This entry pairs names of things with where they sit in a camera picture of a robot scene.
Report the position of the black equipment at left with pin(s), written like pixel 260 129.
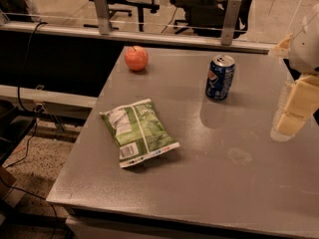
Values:
pixel 13 127

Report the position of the right metal rail bracket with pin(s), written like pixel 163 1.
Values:
pixel 230 19

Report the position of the red apple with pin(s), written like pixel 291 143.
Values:
pixel 136 58

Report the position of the metal rail bracket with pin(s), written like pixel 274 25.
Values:
pixel 103 16
pixel 230 19

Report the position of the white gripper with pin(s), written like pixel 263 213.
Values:
pixel 307 52

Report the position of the green chip bag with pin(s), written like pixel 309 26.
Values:
pixel 138 132

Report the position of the dark office chair right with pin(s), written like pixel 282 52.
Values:
pixel 206 17

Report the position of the blue pepsi can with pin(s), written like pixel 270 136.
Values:
pixel 219 77

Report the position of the left metal rail bracket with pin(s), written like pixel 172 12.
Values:
pixel 103 16

